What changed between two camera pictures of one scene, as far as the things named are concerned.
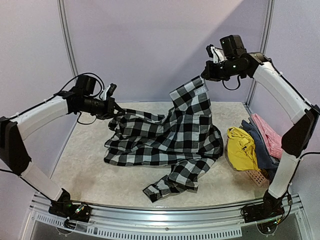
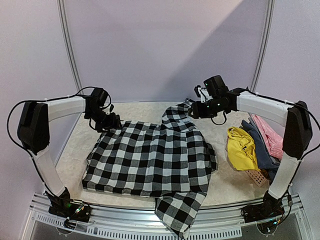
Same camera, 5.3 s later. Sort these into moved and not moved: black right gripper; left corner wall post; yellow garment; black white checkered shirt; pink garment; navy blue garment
Moved: black right gripper; black white checkered shirt
Not moved: yellow garment; navy blue garment; left corner wall post; pink garment
